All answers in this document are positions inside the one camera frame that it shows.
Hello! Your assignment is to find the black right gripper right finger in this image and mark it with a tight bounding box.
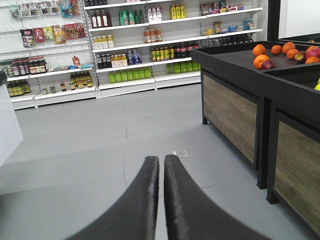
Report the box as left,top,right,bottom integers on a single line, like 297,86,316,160
164,154,268,240

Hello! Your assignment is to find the steel floor plate far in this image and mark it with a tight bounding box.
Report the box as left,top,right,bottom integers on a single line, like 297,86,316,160
172,149,190,158

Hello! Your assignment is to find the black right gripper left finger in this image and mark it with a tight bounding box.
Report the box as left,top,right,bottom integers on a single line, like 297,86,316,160
68,156,159,240

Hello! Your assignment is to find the orange fruit back left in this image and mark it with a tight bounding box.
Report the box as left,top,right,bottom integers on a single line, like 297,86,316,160
252,44,267,57

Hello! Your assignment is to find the white chest freezer near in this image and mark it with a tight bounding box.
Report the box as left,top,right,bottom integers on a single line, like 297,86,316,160
0,70,23,166

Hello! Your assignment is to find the orange fruit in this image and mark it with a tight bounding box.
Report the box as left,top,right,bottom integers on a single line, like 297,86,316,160
252,44,267,57
253,54,270,70

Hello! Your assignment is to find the white store shelving unit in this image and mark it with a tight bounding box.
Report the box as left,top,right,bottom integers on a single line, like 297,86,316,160
0,0,266,110

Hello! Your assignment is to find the orange fruit front left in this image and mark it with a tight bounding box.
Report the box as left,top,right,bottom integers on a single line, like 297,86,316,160
253,54,270,70

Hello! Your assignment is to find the wooden black-framed produce stand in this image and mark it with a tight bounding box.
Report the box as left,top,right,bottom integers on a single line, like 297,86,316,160
192,41,320,189

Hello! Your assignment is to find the red apple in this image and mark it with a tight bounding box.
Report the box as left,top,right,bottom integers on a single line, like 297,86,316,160
261,60,277,70

